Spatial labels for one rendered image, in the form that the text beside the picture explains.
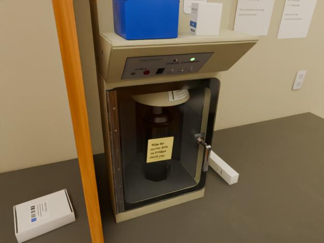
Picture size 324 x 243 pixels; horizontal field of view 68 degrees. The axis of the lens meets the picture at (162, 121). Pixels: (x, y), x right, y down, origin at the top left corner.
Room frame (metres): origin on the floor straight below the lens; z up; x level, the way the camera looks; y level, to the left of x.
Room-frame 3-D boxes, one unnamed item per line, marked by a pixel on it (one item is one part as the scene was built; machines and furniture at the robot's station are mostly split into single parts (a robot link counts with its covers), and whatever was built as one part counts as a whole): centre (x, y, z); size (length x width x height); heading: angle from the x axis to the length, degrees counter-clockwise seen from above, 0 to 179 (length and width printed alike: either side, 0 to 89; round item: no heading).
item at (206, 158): (0.59, -0.13, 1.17); 0.05 x 0.03 x 0.10; 23
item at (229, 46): (0.53, -0.04, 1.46); 0.32 x 0.11 x 0.10; 113
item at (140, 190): (0.57, -0.02, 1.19); 0.30 x 0.01 x 0.40; 113
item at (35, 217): (0.53, 0.36, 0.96); 0.16 x 0.12 x 0.04; 122
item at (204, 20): (0.55, -0.08, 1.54); 0.05 x 0.05 x 0.06; 11
